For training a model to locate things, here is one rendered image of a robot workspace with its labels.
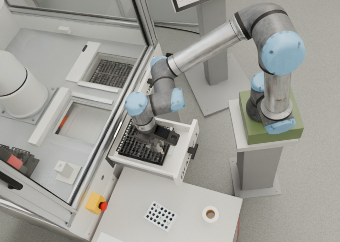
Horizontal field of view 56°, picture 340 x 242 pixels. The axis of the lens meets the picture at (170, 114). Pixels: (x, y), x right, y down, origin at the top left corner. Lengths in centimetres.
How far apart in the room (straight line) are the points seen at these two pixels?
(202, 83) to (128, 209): 146
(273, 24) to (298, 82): 180
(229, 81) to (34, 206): 191
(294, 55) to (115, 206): 102
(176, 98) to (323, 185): 153
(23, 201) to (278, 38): 88
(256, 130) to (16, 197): 99
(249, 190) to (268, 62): 144
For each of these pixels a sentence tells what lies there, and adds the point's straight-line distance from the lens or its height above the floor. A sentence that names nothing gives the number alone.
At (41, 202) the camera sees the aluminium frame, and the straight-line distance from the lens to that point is 119.
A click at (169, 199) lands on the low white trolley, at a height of 76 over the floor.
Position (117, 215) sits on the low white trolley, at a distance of 154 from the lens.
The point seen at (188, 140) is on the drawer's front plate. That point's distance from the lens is 140.
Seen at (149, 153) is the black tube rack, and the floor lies 87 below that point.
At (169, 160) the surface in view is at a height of 84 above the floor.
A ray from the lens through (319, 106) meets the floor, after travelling 265.
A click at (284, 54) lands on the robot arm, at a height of 147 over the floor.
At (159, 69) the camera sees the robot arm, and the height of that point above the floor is 132.
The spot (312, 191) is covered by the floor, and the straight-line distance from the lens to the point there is 234.
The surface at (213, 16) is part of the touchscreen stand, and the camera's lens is 215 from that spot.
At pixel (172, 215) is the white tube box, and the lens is 146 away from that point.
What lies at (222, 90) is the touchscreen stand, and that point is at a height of 4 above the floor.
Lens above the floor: 217
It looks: 57 degrees down
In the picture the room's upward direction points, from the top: 18 degrees counter-clockwise
